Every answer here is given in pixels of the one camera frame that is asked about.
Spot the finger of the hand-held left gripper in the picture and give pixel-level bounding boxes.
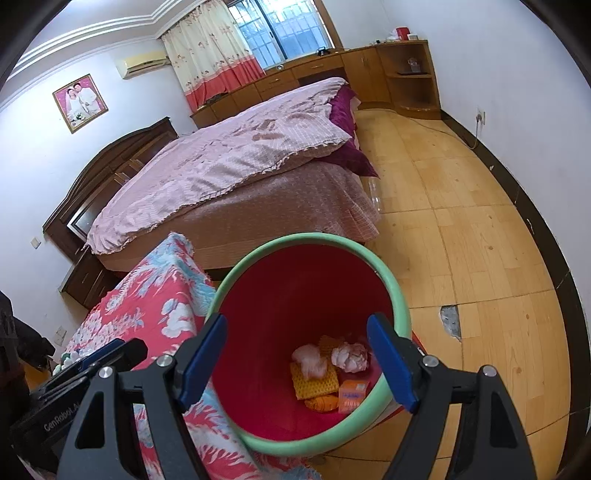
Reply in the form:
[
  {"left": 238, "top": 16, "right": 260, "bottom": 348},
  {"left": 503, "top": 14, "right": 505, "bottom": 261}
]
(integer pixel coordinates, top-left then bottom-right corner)
[
  {"left": 60, "top": 340, "right": 128, "bottom": 376},
  {"left": 99, "top": 338, "right": 149, "bottom": 376}
]

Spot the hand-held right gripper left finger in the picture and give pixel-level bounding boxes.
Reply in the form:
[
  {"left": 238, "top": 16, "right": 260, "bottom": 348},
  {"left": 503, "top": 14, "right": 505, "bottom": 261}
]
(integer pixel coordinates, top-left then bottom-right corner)
[{"left": 55, "top": 313, "right": 229, "bottom": 480}]

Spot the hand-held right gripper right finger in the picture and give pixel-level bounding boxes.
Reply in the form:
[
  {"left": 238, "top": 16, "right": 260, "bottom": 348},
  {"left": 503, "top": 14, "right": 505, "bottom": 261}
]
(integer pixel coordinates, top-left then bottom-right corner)
[{"left": 366, "top": 312, "right": 539, "bottom": 480}]

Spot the large white paper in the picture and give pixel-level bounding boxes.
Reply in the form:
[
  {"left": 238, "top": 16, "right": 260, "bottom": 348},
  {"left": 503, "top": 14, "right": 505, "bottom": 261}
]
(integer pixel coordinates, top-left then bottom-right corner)
[{"left": 331, "top": 342, "right": 372, "bottom": 372}]

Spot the orange cardboard box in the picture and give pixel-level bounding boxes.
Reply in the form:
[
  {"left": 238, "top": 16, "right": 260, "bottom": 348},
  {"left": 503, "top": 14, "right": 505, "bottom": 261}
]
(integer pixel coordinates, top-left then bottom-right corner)
[{"left": 338, "top": 381, "right": 370, "bottom": 414}]

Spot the orange wrapper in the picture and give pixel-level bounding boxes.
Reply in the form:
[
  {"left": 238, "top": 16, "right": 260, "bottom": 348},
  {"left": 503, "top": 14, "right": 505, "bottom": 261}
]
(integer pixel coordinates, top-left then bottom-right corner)
[{"left": 305, "top": 394, "right": 340, "bottom": 412}]

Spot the small white paper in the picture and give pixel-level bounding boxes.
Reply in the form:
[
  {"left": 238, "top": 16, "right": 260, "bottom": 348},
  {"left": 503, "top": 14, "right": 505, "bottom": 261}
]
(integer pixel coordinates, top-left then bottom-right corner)
[{"left": 292, "top": 344, "right": 326, "bottom": 380}]

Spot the red bin with green rim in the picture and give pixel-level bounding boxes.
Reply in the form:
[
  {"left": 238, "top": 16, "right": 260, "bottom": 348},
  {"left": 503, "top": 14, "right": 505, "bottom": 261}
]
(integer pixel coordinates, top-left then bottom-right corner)
[{"left": 203, "top": 232, "right": 411, "bottom": 457}]

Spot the green toy with white top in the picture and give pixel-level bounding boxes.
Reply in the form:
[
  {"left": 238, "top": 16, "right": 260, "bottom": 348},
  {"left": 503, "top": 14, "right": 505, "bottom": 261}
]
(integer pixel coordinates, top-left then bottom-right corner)
[{"left": 53, "top": 353, "right": 84, "bottom": 376}]

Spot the red floral tablecloth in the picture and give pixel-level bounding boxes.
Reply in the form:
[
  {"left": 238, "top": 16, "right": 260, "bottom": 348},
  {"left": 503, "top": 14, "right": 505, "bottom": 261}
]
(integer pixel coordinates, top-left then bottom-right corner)
[{"left": 51, "top": 232, "right": 319, "bottom": 480}]

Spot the dark wooden nightstand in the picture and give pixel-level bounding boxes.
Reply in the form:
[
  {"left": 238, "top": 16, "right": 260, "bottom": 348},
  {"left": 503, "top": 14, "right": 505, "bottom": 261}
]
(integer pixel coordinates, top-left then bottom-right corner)
[{"left": 61, "top": 251, "right": 123, "bottom": 309}]

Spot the black jacket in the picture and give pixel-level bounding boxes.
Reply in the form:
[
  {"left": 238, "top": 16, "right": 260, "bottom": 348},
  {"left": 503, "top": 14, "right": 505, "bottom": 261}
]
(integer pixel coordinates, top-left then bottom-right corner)
[{"left": 0, "top": 290, "right": 55, "bottom": 384}]

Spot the dark wooden headboard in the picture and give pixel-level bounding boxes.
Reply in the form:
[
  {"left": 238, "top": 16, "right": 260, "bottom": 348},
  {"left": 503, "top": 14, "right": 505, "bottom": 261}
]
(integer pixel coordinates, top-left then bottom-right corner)
[{"left": 42, "top": 117, "right": 178, "bottom": 252}]

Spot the purple blanket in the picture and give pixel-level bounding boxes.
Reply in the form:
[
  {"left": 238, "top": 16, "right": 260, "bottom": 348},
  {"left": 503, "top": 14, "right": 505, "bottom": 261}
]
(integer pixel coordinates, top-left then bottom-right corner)
[{"left": 323, "top": 85, "right": 380, "bottom": 178}]

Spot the wooden corner shelf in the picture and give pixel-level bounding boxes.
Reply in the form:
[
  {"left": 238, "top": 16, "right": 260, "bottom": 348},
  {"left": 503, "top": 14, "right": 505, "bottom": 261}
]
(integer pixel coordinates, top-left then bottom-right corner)
[{"left": 376, "top": 40, "right": 443, "bottom": 121}]

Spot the white air conditioner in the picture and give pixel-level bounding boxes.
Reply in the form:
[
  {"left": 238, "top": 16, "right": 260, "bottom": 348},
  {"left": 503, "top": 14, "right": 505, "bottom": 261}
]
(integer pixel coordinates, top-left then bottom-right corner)
[{"left": 115, "top": 53, "right": 171, "bottom": 80}]

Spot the long wooden cabinet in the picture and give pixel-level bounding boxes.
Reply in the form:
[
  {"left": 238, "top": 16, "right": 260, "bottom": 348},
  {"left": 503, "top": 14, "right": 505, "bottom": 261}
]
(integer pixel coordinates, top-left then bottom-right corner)
[{"left": 190, "top": 46, "right": 384, "bottom": 130}]

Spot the cream and red curtain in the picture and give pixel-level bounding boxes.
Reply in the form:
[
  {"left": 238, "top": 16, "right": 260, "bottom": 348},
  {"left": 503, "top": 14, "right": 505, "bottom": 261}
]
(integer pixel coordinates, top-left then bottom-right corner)
[{"left": 161, "top": 0, "right": 267, "bottom": 113}]

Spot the barred window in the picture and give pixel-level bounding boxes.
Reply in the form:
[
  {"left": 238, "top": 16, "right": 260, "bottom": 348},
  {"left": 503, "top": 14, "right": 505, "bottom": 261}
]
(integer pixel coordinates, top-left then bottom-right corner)
[{"left": 226, "top": 0, "right": 345, "bottom": 70}]

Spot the thin power cable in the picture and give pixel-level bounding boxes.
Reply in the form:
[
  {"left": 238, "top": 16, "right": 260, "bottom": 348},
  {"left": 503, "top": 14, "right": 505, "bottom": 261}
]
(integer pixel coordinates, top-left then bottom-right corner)
[{"left": 402, "top": 111, "right": 481, "bottom": 151}]

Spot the framed wall photo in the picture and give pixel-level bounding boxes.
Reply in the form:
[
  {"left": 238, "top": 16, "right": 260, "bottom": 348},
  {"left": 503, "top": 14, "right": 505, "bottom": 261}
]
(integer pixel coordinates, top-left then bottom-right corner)
[{"left": 52, "top": 75, "right": 109, "bottom": 134}]

